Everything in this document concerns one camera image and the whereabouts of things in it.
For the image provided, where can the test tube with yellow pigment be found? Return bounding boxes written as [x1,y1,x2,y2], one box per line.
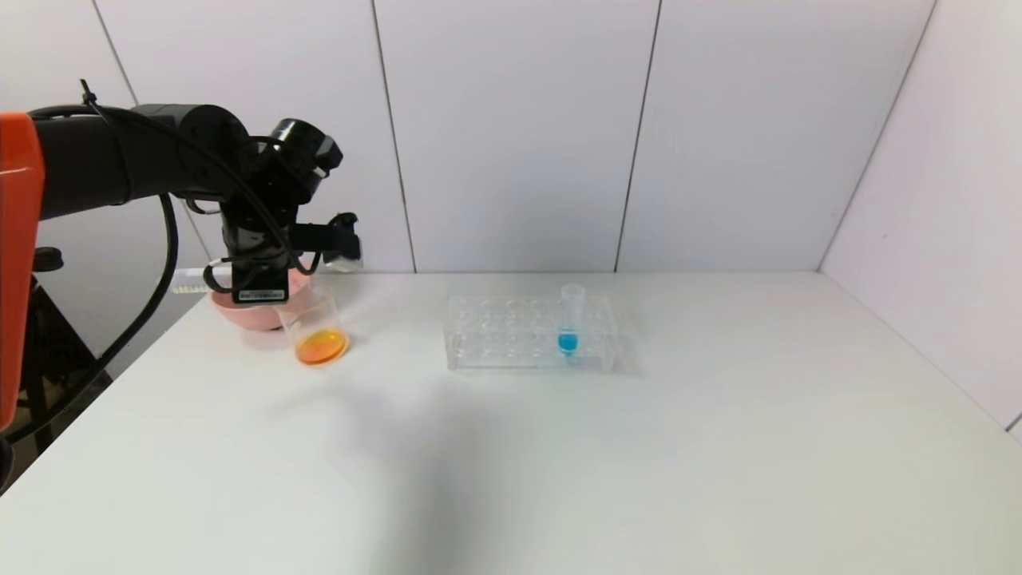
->
[172,270,234,295]

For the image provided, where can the clear acrylic test tube rack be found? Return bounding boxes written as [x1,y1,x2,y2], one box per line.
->
[445,294,617,373]

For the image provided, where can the test tube with blue pigment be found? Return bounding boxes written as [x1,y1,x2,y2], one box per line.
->
[558,283,586,357]

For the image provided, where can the clear glass beaker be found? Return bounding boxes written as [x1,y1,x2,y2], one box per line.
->
[275,287,350,367]

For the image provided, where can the pink plastic bowl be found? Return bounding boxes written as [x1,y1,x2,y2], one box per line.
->
[209,268,314,331]

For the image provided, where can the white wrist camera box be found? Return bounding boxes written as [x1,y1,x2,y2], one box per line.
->
[329,212,364,274]

